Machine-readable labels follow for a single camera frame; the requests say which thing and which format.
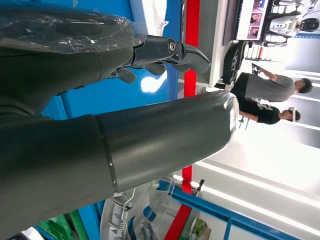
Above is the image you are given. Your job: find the blue metal shelf rack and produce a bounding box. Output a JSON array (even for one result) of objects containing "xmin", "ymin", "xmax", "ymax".
[{"xmin": 33, "ymin": 0, "xmax": 300, "ymax": 240}]

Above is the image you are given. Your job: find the white curved plastic part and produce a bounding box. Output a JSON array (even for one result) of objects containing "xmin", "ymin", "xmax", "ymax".
[{"xmin": 130, "ymin": 0, "xmax": 168, "ymax": 37}]

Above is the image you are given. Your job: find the green plastic crate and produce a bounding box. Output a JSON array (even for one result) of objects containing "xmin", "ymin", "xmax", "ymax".
[{"xmin": 35, "ymin": 210, "xmax": 88, "ymax": 240}]

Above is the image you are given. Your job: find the person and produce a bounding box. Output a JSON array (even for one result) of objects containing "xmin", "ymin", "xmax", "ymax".
[
  {"xmin": 238, "ymin": 97, "xmax": 301, "ymax": 126},
  {"xmin": 231, "ymin": 64, "xmax": 313, "ymax": 104}
]

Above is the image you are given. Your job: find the poster display board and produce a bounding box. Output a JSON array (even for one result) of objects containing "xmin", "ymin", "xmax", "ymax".
[{"xmin": 235, "ymin": 0, "xmax": 269, "ymax": 41}]

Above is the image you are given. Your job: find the white machine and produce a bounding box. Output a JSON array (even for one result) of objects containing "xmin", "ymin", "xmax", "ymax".
[{"xmin": 269, "ymin": 13, "xmax": 320, "ymax": 38}]

